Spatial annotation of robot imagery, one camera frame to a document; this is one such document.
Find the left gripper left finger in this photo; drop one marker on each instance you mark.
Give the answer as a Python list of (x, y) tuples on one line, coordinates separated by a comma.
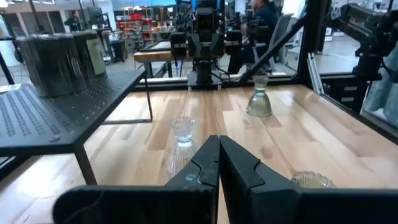
[(192, 199)]

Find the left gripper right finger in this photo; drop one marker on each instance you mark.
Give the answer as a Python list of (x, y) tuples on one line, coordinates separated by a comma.
[(248, 199)]

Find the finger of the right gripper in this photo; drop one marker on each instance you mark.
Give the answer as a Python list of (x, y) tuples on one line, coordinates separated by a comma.
[(217, 45), (194, 46)]

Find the clear ribbed glass candle holder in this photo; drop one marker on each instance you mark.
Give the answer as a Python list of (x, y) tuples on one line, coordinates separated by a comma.
[(183, 146)]

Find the green ribbed glass candle holder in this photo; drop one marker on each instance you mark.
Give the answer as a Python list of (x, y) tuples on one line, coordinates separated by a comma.
[(259, 102), (312, 180)]

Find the silver ribbed candle jar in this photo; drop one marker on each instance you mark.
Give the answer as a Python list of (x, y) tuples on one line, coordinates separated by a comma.
[(51, 65), (91, 54)]

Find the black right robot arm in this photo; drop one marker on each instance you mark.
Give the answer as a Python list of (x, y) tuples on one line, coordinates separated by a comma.
[(203, 73)]

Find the wooden workbench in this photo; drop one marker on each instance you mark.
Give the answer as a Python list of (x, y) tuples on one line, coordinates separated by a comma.
[(152, 56)]

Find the red storage rack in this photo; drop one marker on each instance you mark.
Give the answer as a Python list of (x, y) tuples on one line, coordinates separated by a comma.
[(133, 25)]

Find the person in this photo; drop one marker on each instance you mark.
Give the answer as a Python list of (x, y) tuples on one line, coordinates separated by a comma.
[(73, 22), (382, 90), (264, 21)]

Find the grey office chair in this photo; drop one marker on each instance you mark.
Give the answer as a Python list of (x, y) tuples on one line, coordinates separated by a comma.
[(283, 34)]

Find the black monitor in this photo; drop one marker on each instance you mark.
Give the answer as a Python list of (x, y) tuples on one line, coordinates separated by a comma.
[(94, 15)]

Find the silver aluminium extrusion bar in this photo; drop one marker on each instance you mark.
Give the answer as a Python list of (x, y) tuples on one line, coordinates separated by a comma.
[(315, 73)]

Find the black perforated metal shelf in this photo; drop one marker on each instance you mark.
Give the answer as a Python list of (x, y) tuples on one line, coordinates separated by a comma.
[(77, 112)]

